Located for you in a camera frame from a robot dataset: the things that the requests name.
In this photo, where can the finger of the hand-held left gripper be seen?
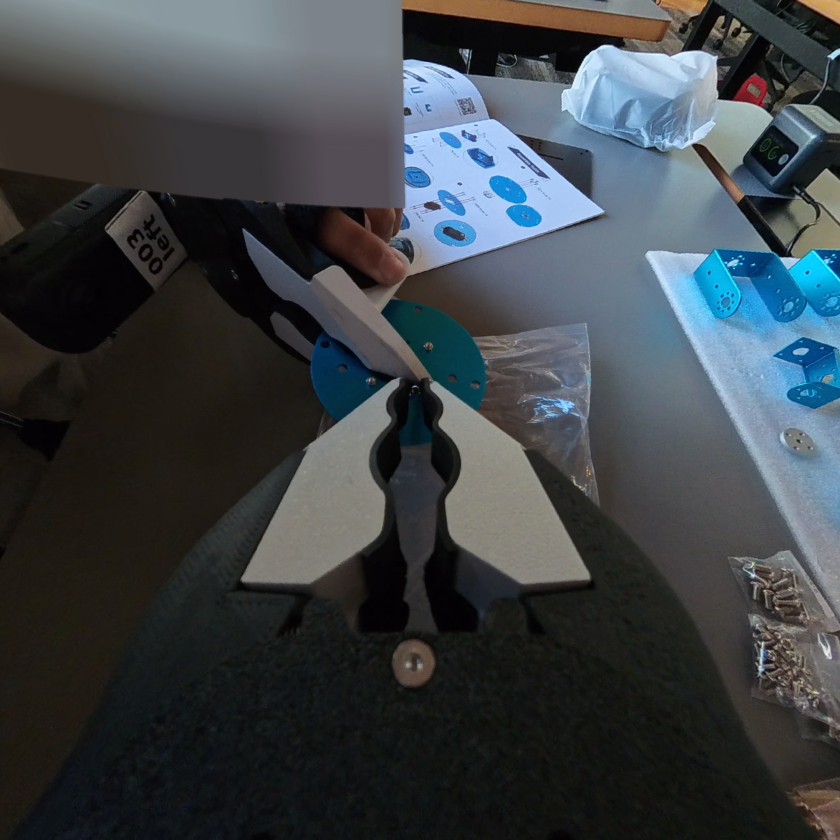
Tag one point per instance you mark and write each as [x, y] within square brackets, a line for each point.
[354, 315]
[295, 331]

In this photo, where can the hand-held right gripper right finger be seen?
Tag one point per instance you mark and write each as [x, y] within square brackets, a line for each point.
[512, 512]

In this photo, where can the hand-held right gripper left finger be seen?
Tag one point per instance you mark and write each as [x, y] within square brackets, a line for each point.
[321, 512]

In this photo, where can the blue round metal plate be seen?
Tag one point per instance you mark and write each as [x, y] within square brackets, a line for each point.
[453, 354]

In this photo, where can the clear plastic bag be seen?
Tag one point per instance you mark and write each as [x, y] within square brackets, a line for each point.
[538, 407]

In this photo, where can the person's left hand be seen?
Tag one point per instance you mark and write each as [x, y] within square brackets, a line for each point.
[374, 253]

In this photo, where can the white instruction booklet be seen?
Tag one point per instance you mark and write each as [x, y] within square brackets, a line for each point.
[512, 197]

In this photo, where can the white foam sheet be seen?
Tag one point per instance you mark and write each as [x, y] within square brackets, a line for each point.
[741, 394]

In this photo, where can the small bag of silver screws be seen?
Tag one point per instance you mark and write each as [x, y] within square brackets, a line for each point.
[787, 663]
[778, 587]

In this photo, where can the silver round flange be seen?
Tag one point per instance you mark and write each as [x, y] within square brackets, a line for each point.
[798, 442]

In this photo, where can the orange-edged table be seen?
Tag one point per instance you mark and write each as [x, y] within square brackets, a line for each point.
[538, 13]

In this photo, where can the crumpled white plastic bag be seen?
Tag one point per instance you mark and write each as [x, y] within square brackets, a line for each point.
[643, 92]

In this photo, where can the small bag of brass standoffs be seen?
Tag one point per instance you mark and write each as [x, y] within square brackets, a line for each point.
[820, 814]

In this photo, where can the red plastic part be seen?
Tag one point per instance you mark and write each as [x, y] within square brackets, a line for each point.
[751, 88]

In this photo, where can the grey device with display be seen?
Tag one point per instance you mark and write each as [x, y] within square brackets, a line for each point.
[794, 144]

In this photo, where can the blue metal U bracket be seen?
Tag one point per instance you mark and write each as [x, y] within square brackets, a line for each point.
[817, 289]
[735, 282]

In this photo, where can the blue angled metal bracket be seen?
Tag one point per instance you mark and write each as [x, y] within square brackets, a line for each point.
[810, 384]

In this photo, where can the black metal table frame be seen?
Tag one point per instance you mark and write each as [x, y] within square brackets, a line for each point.
[787, 23]

